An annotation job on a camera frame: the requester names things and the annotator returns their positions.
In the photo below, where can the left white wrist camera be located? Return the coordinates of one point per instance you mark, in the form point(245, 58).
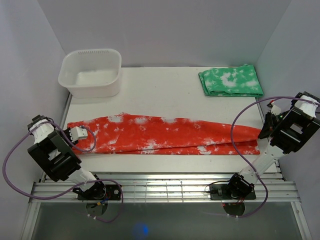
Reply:
point(77, 133)

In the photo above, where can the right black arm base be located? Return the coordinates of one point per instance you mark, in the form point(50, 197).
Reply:
point(236, 188)

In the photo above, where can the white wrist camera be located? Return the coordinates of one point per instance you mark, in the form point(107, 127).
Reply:
point(77, 133)
point(274, 109)

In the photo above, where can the red tie-dye trousers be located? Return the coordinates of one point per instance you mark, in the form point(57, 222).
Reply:
point(153, 135)

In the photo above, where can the white plastic basin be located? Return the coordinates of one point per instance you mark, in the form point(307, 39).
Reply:
point(92, 73)

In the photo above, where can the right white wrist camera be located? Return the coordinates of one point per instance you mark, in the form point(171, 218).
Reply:
point(274, 109)

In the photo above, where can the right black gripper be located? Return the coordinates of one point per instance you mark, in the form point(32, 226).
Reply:
point(268, 125)

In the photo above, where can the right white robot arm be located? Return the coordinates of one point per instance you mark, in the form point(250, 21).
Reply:
point(287, 132)

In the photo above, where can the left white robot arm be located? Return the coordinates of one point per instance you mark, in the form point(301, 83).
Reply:
point(52, 151)

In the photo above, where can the aluminium rail frame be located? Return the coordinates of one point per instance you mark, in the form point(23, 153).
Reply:
point(168, 180)

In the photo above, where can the green folded tie-dye trousers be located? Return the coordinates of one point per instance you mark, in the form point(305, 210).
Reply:
point(241, 81)

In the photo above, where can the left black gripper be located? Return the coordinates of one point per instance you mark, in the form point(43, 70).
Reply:
point(69, 134)

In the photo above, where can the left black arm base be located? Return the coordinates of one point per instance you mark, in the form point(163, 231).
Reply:
point(98, 192)

